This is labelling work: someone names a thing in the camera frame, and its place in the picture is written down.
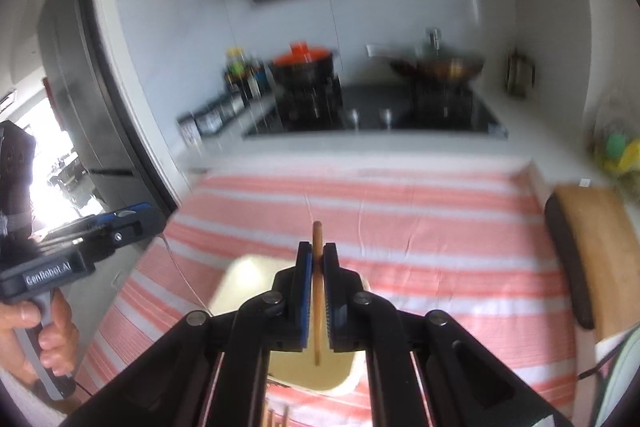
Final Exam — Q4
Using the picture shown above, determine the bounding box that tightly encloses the black cooking pot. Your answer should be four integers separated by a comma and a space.
270, 49, 342, 86

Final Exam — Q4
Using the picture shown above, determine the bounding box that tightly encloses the clear seasoning container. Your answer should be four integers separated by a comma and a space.
195, 94, 246, 136

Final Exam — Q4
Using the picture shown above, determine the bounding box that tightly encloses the dark sauce bottle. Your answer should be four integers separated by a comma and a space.
247, 57, 274, 100

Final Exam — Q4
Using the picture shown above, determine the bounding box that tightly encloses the dark wok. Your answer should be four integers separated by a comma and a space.
365, 43, 487, 84

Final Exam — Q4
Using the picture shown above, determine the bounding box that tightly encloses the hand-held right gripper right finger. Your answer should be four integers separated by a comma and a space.
322, 243, 576, 427

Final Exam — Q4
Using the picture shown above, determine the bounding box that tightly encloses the dark grey refrigerator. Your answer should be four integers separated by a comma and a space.
37, 0, 171, 218

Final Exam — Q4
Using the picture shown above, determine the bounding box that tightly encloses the orange pot lid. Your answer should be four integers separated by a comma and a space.
272, 41, 333, 66

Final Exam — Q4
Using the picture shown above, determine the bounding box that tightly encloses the pink white striped cloth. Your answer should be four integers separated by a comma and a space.
75, 167, 583, 427

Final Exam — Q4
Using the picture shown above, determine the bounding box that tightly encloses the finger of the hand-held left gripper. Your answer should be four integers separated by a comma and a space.
97, 212, 168, 258
113, 204, 154, 221

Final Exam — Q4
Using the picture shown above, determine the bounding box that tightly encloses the spice jar with dark lid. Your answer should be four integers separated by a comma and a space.
177, 113, 202, 142

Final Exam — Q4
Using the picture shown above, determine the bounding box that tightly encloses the sauce bottle with yellow cap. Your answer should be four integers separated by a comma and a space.
224, 48, 249, 94

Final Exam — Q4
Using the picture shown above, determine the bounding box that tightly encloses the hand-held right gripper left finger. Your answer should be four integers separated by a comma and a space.
60, 241, 315, 427

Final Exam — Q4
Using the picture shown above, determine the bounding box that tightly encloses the black gas stove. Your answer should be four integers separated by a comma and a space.
242, 79, 508, 140

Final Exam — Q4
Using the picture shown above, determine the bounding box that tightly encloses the person's left hand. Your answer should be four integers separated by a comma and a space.
0, 292, 81, 385

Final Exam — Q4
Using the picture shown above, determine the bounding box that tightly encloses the plastic bag of sponges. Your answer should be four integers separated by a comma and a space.
592, 127, 640, 188

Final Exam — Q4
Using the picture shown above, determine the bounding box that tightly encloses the metal spatula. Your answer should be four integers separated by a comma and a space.
426, 27, 444, 58

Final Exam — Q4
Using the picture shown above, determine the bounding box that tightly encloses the cream ribbed utensil holder box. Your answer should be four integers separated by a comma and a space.
209, 254, 371, 395

